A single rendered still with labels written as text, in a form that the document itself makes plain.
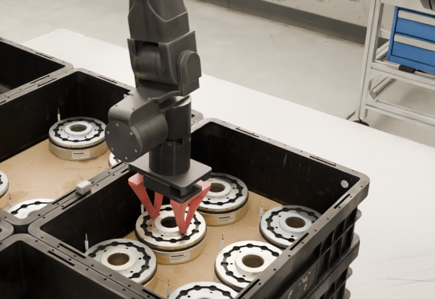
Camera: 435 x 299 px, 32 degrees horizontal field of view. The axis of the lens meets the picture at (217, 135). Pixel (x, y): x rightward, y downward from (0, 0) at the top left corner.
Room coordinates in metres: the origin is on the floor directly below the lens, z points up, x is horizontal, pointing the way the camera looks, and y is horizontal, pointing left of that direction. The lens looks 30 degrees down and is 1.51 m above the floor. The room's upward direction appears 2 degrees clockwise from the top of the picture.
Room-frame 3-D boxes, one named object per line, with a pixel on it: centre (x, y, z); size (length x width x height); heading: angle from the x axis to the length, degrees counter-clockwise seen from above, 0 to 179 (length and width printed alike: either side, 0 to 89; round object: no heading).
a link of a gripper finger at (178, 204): (0.87, 0.05, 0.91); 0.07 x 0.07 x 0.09; 54
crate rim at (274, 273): (0.84, 0.01, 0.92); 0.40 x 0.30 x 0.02; 145
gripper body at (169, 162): (0.88, 0.06, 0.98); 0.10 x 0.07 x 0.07; 54
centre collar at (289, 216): (0.89, -0.12, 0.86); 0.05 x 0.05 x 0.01
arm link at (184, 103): (0.88, 0.07, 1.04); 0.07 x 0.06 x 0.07; 147
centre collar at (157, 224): (0.88, 0.06, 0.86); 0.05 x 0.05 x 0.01
